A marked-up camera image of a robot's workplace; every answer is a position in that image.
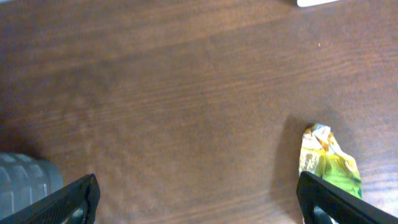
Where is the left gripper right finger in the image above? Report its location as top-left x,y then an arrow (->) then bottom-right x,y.
296,171 -> 397,224

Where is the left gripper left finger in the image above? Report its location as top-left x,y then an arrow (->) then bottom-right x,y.
1,174 -> 100,224

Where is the yellow green snack packet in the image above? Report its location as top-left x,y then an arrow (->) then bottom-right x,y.
298,124 -> 363,199

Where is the white barcode scanner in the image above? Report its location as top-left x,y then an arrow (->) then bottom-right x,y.
296,0 -> 339,7

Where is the grey plastic mesh basket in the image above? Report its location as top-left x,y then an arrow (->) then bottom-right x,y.
1,153 -> 64,219

